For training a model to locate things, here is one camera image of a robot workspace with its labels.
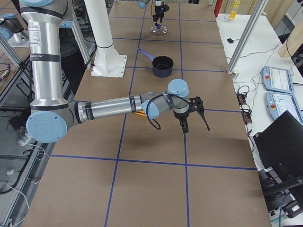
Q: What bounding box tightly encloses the glass lid blue knob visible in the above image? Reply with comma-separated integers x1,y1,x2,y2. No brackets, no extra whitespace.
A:
150,24,168,35

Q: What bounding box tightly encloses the upper teach pendant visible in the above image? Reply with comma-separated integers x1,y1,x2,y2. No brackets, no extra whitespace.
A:
261,66,294,94

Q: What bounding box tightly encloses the small black device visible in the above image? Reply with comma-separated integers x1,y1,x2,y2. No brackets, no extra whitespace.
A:
227,38,234,44

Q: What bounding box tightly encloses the orange corn cob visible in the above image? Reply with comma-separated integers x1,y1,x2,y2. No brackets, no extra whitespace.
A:
134,111,146,117

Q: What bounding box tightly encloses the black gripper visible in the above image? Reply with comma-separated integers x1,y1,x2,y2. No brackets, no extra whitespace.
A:
174,112,189,133
152,0,169,23

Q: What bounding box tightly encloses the white camera stand column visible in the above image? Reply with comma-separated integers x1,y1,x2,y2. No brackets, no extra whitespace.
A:
84,0,113,49

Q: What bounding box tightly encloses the teach pendant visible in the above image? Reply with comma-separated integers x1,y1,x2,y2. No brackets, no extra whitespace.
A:
266,91,303,123
261,66,294,94

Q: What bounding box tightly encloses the white camera stand base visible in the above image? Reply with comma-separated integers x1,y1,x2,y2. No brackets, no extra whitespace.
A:
91,46,127,78

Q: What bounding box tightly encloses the orange black power strip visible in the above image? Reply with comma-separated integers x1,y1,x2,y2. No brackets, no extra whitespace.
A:
236,92,252,125

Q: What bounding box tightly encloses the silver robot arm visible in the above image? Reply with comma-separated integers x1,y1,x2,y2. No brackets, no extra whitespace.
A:
136,0,169,25
19,0,190,143

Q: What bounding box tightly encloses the blue saucepan with handle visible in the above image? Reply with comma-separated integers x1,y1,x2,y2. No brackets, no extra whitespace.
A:
137,49,174,78

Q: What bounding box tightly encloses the yellow cup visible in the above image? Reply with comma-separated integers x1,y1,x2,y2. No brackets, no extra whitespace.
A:
229,11,237,20

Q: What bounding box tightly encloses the lower teach pendant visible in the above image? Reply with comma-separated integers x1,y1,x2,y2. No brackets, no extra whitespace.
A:
266,91,303,123

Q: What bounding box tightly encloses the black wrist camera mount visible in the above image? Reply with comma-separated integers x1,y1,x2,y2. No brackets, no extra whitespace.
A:
189,96,211,131

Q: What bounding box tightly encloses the black laptop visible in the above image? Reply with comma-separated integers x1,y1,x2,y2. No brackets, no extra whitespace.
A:
254,111,303,176

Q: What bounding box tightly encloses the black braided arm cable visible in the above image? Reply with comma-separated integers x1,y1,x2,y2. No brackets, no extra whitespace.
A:
145,93,197,130

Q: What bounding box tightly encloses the aluminium frame post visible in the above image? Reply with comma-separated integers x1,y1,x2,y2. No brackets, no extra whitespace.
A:
226,0,268,79

